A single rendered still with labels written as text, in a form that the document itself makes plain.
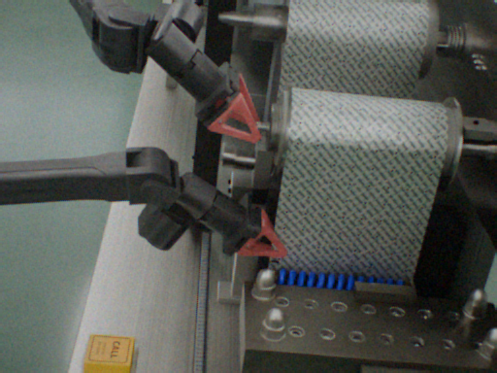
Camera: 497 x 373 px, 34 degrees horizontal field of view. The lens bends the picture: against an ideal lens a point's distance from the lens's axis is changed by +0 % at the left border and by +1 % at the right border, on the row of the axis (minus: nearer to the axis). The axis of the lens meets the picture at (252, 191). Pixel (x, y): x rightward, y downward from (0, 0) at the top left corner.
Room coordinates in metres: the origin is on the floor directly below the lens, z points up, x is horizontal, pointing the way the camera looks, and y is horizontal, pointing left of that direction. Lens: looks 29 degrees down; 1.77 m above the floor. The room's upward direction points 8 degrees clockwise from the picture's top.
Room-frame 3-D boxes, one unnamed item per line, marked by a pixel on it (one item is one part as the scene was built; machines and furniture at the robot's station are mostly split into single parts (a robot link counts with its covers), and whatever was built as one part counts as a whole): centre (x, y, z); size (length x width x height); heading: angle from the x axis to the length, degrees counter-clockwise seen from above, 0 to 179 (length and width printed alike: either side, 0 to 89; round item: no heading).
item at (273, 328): (0.92, -0.06, 1.05); 0.04 x 0.04 x 0.04
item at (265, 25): (1.39, 0.01, 1.33); 0.06 x 0.06 x 0.06; 5
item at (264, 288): (1.02, -0.04, 1.05); 0.04 x 0.04 x 0.04
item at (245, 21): (1.39, 0.07, 1.33); 0.06 x 0.03 x 0.03; 95
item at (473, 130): (1.17, -0.33, 1.28); 0.06 x 0.05 x 0.02; 95
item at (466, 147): (1.17, -0.33, 1.25); 0.07 x 0.04 x 0.04; 95
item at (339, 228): (1.10, -0.16, 1.10); 0.23 x 0.01 x 0.18; 95
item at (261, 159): (1.18, 0.01, 1.05); 0.06 x 0.05 x 0.31; 95
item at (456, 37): (1.42, -0.30, 1.33); 0.07 x 0.07 x 0.07; 5
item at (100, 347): (0.97, 0.18, 0.91); 0.07 x 0.07 x 0.02; 5
